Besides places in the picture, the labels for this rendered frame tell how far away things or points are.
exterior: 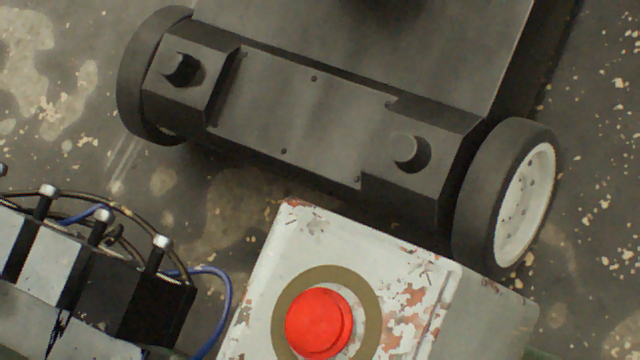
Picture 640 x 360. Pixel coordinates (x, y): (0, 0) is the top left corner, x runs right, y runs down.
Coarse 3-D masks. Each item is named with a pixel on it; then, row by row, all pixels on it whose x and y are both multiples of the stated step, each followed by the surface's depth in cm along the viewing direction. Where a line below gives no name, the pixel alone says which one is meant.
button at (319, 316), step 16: (320, 288) 69; (304, 304) 69; (320, 304) 69; (336, 304) 68; (288, 320) 69; (304, 320) 69; (320, 320) 68; (336, 320) 68; (352, 320) 68; (288, 336) 69; (304, 336) 68; (320, 336) 68; (336, 336) 68; (304, 352) 69; (320, 352) 68; (336, 352) 68
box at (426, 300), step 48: (288, 240) 72; (336, 240) 71; (384, 240) 70; (336, 288) 70; (384, 288) 69; (432, 288) 68; (480, 288) 71; (240, 336) 72; (384, 336) 68; (432, 336) 68; (480, 336) 74; (528, 336) 82
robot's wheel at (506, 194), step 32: (512, 128) 149; (544, 128) 151; (480, 160) 147; (512, 160) 145; (544, 160) 156; (480, 192) 146; (512, 192) 154; (544, 192) 159; (480, 224) 146; (512, 224) 157; (480, 256) 148; (512, 256) 156
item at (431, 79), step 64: (256, 0) 168; (320, 0) 164; (384, 0) 160; (448, 0) 156; (512, 0) 152; (192, 64) 163; (256, 64) 163; (320, 64) 160; (384, 64) 158; (448, 64) 154; (512, 64) 152; (192, 128) 166; (256, 128) 161; (320, 128) 157; (384, 128) 151; (448, 128) 148; (320, 192) 169; (384, 192) 151; (448, 192) 148
